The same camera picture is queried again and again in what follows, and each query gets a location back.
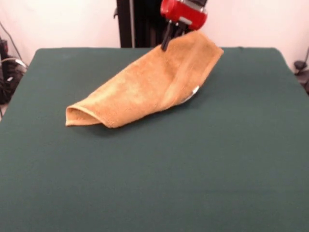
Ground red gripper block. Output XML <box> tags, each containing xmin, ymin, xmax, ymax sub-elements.
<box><xmin>160</xmin><ymin>0</ymin><xmax>209</xmax><ymax>52</ymax></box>

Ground orange terry towel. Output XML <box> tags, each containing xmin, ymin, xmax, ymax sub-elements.
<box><xmin>65</xmin><ymin>30</ymin><xmax>225</xmax><ymax>128</ymax></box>

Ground black power adapter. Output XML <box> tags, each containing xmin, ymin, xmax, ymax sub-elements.
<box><xmin>294</xmin><ymin>60</ymin><xmax>309</xmax><ymax>95</ymax></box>

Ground dark green table cloth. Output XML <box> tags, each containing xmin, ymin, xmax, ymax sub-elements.
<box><xmin>0</xmin><ymin>47</ymin><xmax>309</xmax><ymax>232</ymax></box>

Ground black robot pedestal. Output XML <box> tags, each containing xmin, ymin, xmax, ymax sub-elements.
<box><xmin>117</xmin><ymin>0</ymin><xmax>186</xmax><ymax>48</ymax></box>

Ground black cable heap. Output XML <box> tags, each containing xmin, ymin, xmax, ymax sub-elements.
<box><xmin>0</xmin><ymin>36</ymin><xmax>28</xmax><ymax>105</ymax></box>

